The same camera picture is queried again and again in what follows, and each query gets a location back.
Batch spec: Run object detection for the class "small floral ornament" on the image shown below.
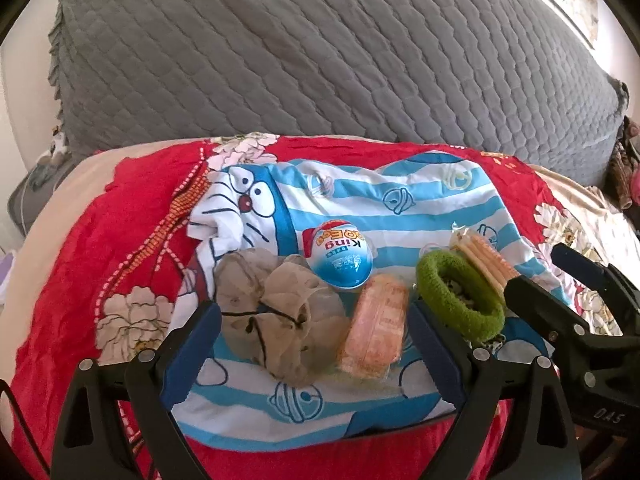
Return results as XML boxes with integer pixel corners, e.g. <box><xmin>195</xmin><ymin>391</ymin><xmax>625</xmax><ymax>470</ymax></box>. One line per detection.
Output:
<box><xmin>47</xmin><ymin>127</ymin><xmax>71</xmax><ymax>161</ymax></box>

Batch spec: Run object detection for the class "grey quilted pillow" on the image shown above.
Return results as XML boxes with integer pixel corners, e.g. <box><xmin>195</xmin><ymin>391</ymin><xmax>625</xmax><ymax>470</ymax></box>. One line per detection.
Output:
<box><xmin>47</xmin><ymin>0</ymin><xmax>631</xmax><ymax>188</ymax></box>

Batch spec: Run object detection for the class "green fuzzy hair tie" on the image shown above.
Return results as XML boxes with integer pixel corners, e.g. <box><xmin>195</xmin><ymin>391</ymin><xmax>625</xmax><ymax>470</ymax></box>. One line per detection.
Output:
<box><xmin>416</xmin><ymin>250</ymin><xmax>506</xmax><ymax>342</ymax></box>

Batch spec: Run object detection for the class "beige sheer scrunchie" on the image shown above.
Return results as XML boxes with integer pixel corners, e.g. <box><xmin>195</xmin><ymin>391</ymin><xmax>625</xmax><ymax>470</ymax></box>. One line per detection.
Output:
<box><xmin>214</xmin><ymin>251</ymin><xmax>348</xmax><ymax>386</ymax></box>

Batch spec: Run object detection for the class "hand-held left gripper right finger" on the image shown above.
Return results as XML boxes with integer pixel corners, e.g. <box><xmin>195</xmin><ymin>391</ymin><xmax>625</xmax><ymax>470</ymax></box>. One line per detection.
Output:
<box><xmin>407</xmin><ymin>297</ymin><xmax>583</xmax><ymax>480</ymax></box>

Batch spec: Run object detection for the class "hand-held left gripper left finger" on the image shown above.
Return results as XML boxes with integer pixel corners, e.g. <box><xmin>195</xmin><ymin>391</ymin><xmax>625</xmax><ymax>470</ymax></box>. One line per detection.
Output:
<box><xmin>55</xmin><ymin>301</ymin><xmax>223</xmax><ymax>480</ymax></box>

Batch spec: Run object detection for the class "red floral bedsheet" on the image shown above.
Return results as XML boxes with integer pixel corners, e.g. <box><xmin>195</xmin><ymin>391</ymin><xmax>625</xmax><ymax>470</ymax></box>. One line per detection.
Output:
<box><xmin>0</xmin><ymin>132</ymin><xmax>640</xmax><ymax>480</ymax></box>

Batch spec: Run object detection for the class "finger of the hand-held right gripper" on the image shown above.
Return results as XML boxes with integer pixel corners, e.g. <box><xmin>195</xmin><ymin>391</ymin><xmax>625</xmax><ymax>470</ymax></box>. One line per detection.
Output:
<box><xmin>502</xmin><ymin>276</ymin><xmax>591</xmax><ymax>348</ymax></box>
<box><xmin>550</xmin><ymin>242</ymin><xmax>640</xmax><ymax>336</ymax></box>

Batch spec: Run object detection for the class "thin black cable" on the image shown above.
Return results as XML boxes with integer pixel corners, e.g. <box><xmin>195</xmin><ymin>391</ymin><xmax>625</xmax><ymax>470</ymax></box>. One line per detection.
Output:
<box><xmin>0</xmin><ymin>382</ymin><xmax>51</xmax><ymax>480</ymax></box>

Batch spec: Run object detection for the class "pile of clothes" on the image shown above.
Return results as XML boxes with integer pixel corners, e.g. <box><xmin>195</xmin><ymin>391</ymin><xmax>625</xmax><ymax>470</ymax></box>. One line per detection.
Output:
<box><xmin>605</xmin><ymin>117</ymin><xmax>640</xmax><ymax>211</ymax></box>

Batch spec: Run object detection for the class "grey tray with Doraemon cloth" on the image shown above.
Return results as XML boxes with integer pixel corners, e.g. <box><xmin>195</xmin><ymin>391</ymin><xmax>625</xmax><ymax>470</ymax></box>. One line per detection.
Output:
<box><xmin>170</xmin><ymin>157</ymin><xmax>576</xmax><ymax>448</ymax></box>

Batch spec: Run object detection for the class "grey nightstand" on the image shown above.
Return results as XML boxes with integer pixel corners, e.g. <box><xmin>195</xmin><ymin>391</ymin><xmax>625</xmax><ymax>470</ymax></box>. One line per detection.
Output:
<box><xmin>7</xmin><ymin>152</ymin><xmax>76</xmax><ymax>236</ymax></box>

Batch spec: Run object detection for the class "egg-shaped blue snack pack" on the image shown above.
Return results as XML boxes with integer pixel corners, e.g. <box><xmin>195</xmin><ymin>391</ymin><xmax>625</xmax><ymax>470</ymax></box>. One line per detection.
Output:
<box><xmin>302</xmin><ymin>220</ymin><xmax>373</xmax><ymax>289</ymax></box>

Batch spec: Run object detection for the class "large orange biscuit packet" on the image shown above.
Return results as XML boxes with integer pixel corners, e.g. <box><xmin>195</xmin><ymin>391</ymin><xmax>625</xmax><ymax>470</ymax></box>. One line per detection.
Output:
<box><xmin>336</xmin><ymin>274</ymin><xmax>411</xmax><ymax>381</ymax></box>

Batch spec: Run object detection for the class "leopard print scrunchie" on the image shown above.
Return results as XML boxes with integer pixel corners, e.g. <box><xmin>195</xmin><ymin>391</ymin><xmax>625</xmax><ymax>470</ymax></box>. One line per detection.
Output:
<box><xmin>445</xmin><ymin>275</ymin><xmax>506</xmax><ymax>356</ymax></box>

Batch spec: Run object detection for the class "small orange biscuit packet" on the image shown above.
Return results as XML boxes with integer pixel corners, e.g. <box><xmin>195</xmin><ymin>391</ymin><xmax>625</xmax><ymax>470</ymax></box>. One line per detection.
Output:
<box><xmin>449</xmin><ymin>227</ymin><xmax>521</xmax><ymax>296</ymax></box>

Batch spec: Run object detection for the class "white and purple round device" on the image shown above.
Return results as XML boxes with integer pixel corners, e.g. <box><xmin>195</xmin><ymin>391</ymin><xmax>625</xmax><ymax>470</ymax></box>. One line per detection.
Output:
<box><xmin>0</xmin><ymin>252</ymin><xmax>18</xmax><ymax>306</ymax></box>

